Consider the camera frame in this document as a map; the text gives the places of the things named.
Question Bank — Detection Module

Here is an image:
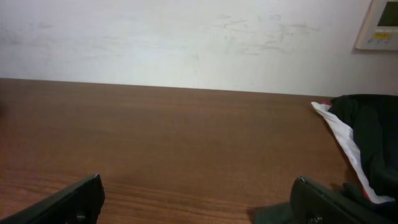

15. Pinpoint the white t-shirt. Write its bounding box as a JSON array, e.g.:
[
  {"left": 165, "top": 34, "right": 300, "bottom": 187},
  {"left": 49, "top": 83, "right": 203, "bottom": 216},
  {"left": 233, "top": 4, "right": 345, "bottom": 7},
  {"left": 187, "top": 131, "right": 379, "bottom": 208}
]
[{"left": 311, "top": 102, "right": 395, "bottom": 204}]

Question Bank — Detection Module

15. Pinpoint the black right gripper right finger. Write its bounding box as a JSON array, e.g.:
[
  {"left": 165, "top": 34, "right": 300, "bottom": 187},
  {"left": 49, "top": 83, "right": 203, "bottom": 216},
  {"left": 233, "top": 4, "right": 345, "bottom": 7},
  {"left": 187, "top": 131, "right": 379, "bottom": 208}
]
[{"left": 290, "top": 177, "right": 397, "bottom": 224}]

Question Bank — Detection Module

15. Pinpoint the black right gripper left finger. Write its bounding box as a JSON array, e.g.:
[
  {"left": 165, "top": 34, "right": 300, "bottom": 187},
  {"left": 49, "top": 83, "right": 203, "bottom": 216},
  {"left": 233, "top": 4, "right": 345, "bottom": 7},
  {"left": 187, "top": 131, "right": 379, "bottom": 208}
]
[{"left": 1, "top": 174, "right": 105, "bottom": 224}]

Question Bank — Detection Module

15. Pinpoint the dark green Nike t-shirt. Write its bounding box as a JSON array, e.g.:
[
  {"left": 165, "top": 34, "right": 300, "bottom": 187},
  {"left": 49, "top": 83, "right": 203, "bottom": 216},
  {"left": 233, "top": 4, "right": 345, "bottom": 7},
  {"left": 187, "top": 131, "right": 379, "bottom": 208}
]
[{"left": 252, "top": 95, "right": 397, "bottom": 224}]

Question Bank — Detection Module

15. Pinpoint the white wall control panel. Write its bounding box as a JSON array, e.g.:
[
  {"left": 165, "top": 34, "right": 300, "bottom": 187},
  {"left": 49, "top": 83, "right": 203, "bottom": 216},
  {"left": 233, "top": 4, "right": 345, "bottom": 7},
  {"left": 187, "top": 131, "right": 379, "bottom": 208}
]
[{"left": 354, "top": 0, "right": 397, "bottom": 50}]

